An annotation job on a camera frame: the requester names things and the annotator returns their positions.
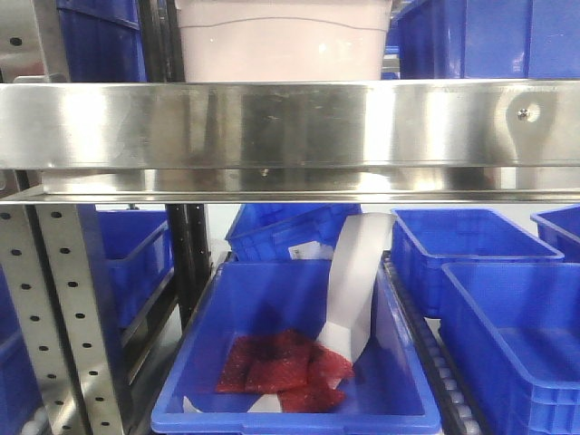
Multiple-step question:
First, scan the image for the blue bin right middle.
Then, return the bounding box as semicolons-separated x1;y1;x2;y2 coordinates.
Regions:
391;208;565;318

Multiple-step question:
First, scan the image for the blue bin upper left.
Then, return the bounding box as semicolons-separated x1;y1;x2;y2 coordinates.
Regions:
56;0;147;82

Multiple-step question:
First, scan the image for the white paper strip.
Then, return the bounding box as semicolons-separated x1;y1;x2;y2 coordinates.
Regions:
318;213;395;363

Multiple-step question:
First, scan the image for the perforated steel shelf post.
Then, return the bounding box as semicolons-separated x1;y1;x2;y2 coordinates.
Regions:
1;204;132;434

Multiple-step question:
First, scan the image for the blue bin right front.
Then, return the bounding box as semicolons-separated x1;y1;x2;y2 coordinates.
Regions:
440;263;579;434

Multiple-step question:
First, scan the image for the blue bin with red bags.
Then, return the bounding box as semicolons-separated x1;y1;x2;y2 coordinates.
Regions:
151;260;441;434

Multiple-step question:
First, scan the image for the red mesh bag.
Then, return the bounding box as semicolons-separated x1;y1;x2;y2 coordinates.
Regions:
216;329;354;413

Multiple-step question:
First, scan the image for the blue bin far right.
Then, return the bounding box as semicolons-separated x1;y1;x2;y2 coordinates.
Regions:
530;204;579;263

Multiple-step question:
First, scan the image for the stainless steel shelf rail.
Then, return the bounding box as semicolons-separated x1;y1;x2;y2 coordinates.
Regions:
1;80;579;204

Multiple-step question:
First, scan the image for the blue bin centre back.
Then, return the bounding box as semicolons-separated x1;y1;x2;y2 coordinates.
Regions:
226;203;362;262

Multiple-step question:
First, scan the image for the blue bin upper right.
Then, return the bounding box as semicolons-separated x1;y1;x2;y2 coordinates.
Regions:
393;1;579;79

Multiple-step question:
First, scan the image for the black roller conveyor rail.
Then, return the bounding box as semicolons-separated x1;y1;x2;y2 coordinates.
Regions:
383;251;489;434

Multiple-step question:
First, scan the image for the white lidded plastic bin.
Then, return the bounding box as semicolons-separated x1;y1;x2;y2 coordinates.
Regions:
175;1;392;82

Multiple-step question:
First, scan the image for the blue bin left lower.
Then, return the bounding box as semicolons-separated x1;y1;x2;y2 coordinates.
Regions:
98;209;174;329

